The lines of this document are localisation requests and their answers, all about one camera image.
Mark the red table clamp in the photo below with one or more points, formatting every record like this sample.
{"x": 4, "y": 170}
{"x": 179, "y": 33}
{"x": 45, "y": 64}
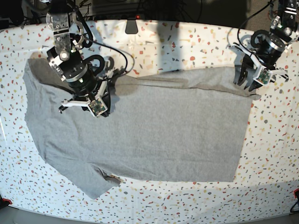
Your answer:
{"x": 296, "y": 194}
{"x": 4, "y": 203}

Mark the red table clamp left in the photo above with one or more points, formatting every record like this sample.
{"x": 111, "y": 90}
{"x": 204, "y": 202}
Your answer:
{"x": 4, "y": 203}

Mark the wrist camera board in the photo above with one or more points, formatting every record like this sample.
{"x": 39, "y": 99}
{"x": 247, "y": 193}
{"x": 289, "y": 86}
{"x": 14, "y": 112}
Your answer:
{"x": 97, "y": 107}
{"x": 263, "y": 76}

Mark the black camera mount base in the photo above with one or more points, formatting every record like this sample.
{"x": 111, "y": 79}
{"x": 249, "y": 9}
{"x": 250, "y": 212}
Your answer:
{"x": 131, "y": 27}

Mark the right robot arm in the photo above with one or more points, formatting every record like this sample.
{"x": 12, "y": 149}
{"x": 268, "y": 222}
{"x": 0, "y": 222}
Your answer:
{"x": 71, "y": 35}

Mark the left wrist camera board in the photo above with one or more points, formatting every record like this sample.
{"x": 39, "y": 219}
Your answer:
{"x": 263, "y": 76}

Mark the grey T-shirt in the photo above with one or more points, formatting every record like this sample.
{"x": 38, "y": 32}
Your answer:
{"x": 177, "y": 126}

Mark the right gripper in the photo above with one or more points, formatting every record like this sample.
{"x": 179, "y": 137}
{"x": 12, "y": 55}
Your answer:
{"x": 87, "y": 89}

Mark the red table clamp right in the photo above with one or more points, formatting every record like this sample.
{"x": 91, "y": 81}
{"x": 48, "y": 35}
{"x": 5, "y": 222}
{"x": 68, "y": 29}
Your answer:
{"x": 296, "y": 194}

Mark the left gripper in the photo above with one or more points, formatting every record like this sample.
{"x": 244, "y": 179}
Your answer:
{"x": 251, "y": 61}

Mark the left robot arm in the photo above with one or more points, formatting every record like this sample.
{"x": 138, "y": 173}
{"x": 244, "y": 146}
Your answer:
{"x": 284, "y": 30}

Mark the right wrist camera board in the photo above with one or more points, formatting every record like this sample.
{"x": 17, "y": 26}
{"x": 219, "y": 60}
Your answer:
{"x": 97, "y": 107}

